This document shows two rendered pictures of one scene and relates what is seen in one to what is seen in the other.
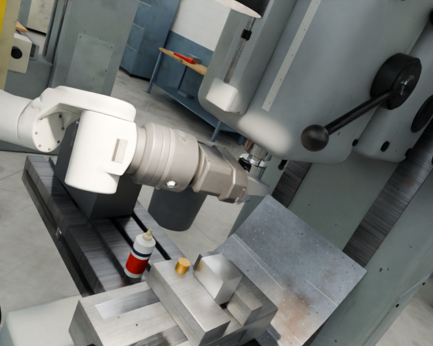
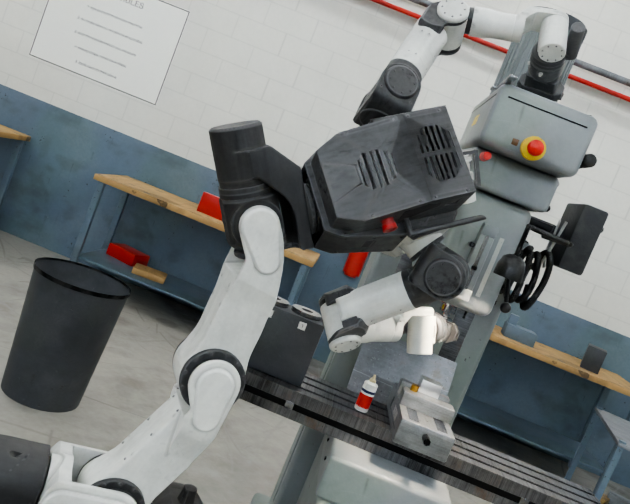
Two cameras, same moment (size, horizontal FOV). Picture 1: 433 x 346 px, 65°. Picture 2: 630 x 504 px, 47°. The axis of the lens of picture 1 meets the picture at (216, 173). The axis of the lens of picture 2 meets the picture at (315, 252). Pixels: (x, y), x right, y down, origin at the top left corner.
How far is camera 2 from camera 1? 1.76 m
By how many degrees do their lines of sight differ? 39
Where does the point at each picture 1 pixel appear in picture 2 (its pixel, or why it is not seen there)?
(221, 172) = (451, 328)
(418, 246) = (484, 338)
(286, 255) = (403, 370)
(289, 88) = (489, 287)
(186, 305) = (438, 404)
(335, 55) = not seen: hidden behind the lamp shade
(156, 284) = (411, 402)
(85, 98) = (423, 311)
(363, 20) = not seen: hidden behind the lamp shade
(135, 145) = (436, 327)
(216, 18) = not seen: outside the picture
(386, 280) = (469, 365)
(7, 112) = (388, 326)
